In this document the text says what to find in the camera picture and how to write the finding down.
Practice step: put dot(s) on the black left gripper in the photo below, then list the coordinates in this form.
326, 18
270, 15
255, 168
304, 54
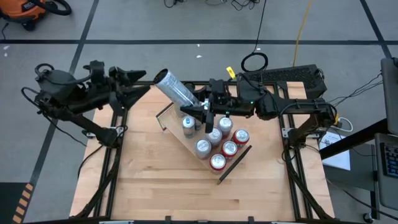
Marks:
113, 84

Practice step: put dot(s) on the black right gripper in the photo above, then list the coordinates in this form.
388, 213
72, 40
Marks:
230, 102

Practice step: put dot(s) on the slim silver can black lid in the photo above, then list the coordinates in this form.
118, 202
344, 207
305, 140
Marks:
174, 88

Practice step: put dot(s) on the silver red raspberry lime can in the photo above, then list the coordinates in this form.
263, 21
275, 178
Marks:
225, 122
202, 145
214, 134

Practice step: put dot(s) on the red orange Fanta can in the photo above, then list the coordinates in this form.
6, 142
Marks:
241, 135
217, 161

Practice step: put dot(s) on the red can white nutrition label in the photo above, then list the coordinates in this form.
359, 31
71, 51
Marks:
229, 148

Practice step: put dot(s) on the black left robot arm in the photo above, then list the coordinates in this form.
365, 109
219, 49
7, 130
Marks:
93, 127

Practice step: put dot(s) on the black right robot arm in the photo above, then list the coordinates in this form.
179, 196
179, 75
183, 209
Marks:
298, 107

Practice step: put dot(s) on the orange shop vacuum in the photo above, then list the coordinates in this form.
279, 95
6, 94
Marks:
18, 9

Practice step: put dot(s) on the white paper sheet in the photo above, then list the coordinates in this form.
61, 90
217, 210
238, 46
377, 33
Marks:
340, 158

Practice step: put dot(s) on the black diagonal beam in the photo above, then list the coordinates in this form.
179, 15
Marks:
357, 140

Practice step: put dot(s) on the black mat orange hazard stripes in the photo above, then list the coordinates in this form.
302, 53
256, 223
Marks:
9, 202

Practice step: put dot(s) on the grey desk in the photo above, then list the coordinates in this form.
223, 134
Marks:
381, 193
390, 93

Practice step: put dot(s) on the black keyboard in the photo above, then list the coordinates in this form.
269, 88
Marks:
391, 158

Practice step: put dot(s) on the silver metal bracket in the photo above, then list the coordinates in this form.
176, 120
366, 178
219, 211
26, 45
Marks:
89, 134
286, 132

